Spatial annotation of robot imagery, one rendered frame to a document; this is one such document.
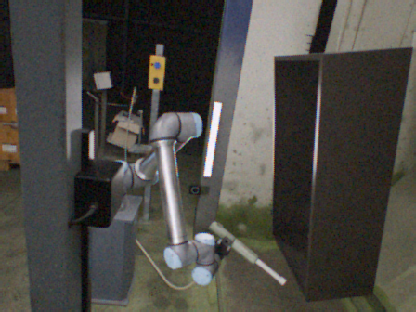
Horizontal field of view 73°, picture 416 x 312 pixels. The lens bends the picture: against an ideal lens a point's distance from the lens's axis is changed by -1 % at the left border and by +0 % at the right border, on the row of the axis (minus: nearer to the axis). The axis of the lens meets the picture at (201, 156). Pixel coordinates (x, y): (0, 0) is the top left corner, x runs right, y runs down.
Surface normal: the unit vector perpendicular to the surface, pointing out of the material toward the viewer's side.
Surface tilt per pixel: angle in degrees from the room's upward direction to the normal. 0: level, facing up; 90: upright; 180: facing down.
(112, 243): 90
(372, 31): 90
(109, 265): 90
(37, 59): 90
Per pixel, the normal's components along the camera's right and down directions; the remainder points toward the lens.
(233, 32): 0.02, 0.31
